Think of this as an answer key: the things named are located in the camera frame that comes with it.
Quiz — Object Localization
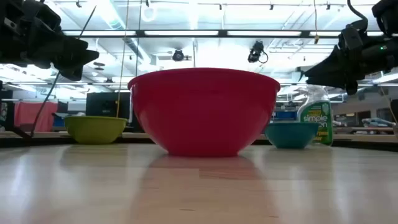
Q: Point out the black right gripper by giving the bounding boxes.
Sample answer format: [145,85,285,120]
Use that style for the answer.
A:
[303,26,398,96]

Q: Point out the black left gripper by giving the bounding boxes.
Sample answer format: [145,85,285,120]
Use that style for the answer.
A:
[0,0,100,82]

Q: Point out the green plastic bowl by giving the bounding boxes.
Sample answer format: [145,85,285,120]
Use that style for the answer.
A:
[63,115,128,145]

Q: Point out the teal plastic bowl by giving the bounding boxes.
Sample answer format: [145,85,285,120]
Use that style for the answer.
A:
[264,121,320,149]

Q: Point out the large red plastic bowl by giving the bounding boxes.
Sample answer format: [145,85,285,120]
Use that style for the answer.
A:
[127,67,282,157]

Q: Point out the clear green-label spray bottle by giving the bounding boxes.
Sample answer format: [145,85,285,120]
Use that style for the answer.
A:
[296,84,335,146]

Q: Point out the black computer monitor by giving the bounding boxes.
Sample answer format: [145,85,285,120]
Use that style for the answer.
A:
[85,91,131,118]

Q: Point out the light blue machine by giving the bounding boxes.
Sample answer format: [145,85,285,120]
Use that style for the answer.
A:
[361,117,396,128]

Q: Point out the blue storage box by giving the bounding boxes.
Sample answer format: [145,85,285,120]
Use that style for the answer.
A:
[52,112,68,128]

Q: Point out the blue storage bin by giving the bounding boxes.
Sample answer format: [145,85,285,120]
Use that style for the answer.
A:
[272,110,298,121]

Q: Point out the red hanging cloth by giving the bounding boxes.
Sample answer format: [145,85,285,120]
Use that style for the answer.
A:
[14,101,59,133]

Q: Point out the dark equipment rack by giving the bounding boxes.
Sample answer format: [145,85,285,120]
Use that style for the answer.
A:
[0,81,16,131]

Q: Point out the thin black hanging cable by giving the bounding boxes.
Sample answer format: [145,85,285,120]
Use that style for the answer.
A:
[30,4,98,138]

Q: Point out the yellow hanging cable with connector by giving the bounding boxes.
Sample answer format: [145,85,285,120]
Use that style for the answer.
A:
[313,0,320,45]

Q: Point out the thin yellow hanging cord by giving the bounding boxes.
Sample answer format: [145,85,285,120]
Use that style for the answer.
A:
[116,0,130,119]

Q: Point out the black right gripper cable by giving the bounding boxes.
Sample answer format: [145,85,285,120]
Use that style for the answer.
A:
[346,0,369,32]

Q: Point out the white hanging ring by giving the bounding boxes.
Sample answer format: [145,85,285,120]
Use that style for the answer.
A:
[141,4,158,23]

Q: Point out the black ceiling-mounted camera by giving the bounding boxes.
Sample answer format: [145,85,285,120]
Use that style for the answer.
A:
[247,40,269,64]

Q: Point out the black diagonal frame strut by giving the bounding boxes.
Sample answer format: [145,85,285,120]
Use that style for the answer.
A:
[0,123,32,139]

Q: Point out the black overhead frame beam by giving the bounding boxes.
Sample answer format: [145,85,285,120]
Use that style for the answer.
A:
[61,29,386,39]

